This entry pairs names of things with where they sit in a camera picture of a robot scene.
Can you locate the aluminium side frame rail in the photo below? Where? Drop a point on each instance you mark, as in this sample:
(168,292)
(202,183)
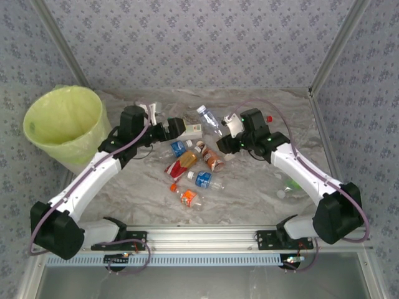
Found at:
(325,134)
(29,280)

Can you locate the small circuit board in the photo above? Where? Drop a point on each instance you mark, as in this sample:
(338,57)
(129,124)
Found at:
(293,260)
(117,258)

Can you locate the orange label plastic bottle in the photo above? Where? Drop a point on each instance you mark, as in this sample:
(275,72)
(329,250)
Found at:
(188,197)

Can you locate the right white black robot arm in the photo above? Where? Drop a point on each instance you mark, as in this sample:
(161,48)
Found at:
(296,165)

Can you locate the small left circuit board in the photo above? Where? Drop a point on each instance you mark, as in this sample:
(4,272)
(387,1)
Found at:
(117,258)

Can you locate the black left mount plate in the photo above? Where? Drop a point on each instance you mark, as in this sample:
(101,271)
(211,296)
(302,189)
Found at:
(134,236)

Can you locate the aluminium frame post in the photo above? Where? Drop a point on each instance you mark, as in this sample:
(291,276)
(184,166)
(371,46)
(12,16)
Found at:
(337,46)
(63,46)

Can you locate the black right mount plate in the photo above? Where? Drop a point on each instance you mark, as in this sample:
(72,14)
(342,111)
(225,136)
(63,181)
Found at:
(268,240)

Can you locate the blue label plastic bottle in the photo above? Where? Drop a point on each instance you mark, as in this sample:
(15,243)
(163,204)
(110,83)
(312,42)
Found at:
(204,180)
(178,149)

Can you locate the black mount plate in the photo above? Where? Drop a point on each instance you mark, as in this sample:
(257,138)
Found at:
(134,236)
(268,240)

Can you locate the small right circuit board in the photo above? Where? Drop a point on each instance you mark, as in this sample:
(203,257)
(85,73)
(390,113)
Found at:
(293,260)

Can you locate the brown plastic bottle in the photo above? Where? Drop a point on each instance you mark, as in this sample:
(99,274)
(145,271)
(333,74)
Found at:
(212,159)

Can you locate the aluminium mounting rail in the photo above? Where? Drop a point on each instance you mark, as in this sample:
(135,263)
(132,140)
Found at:
(199,238)

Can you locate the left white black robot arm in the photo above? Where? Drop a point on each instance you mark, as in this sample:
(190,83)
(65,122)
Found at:
(93,177)

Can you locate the white printed carton box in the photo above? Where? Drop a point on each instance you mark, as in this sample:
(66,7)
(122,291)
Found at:
(194,130)

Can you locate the clear bottle with white cap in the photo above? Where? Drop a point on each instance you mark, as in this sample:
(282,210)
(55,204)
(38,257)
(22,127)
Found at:
(209,120)

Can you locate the amber bottle with red label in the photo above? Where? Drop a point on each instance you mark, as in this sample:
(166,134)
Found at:
(184,162)

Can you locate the green label plastic bottle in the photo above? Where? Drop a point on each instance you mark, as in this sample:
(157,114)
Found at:
(291,185)

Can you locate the yellow-green trash bin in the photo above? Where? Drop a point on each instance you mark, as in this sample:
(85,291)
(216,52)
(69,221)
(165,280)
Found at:
(62,118)

